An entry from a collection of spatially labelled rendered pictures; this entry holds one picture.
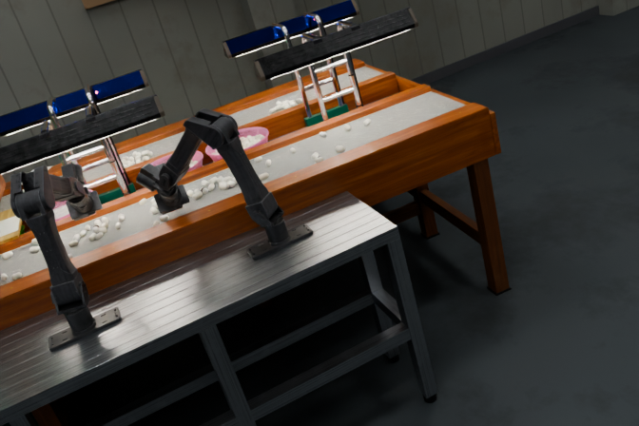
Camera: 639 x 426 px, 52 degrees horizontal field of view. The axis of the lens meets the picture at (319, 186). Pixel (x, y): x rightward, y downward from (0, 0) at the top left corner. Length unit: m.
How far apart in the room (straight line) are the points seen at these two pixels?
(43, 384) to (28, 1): 2.97
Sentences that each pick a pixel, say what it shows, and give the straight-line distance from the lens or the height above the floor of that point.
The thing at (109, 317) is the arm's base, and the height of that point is 0.68.
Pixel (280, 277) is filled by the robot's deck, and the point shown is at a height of 0.67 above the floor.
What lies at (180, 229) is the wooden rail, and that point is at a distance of 2.07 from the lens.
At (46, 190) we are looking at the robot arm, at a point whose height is 1.07.
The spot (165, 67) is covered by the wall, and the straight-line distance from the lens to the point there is 4.51.
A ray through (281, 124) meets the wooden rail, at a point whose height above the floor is 0.72.
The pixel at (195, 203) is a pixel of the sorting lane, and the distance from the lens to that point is 2.27.
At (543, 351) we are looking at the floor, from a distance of 2.41.
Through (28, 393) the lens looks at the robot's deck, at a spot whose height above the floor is 0.67.
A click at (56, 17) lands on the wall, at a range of 4.41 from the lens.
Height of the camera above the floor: 1.59
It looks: 24 degrees down
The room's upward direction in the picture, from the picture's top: 16 degrees counter-clockwise
